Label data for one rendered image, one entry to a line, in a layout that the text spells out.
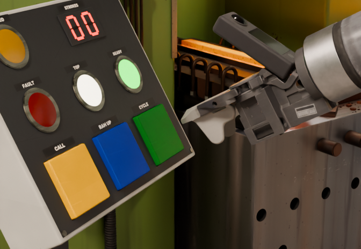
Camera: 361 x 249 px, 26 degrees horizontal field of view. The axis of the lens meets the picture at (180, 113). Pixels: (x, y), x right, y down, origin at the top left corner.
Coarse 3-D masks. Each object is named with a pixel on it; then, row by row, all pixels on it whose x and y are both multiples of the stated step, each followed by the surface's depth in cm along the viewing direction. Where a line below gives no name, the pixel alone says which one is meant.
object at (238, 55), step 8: (184, 40) 174; (192, 40) 174; (200, 48) 169; (208, 48) 167; (216, 48) 166; (224, 48) 166; (232, 56) 161; (240, 56) 159; (248, 56) 159; (256, 64) 156
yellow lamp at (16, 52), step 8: (0, 32) 93; (8, 32) 94; (0, 40) 92; (8, 40) 93; (16, 40) 95; (0, 48) 92; (8, 48) 93; (16, 48) 94; (24, 48) 95; (8, 56) 92; (16, 56) 94; (24, 56) 95
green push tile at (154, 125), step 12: (156, 108) 112; (144, 120) 109; (156, 120) 111; (168, 120) 113; (144, 132) 108; (156, 132) 110; (168, 132) 112; (156, 144) 109; (168, 144) 111; (180, 144) 113; (156, 156) 108; (168, 156) 110
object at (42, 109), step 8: (32, 96) 93; (40, 96) 94; (32, 104) 93; (40, 104) 94; (48, 104) 95; (32, 112) 92; (40, 112) 93; (48, 112) 94; (40, 120) 93; (48, 120) 94
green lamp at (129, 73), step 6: (126, 60) 111; (120, 66) 110; (126, 66) 111; (132, 66) 112; (120, 72) 109; (126, 72) 110; (132, 72) 111; (138, 72) 113; (126, 78) 110; (132, 78) 111; (138, 78) 112; (126, 84) 109; (132, 84) 110; (138, 84) 111
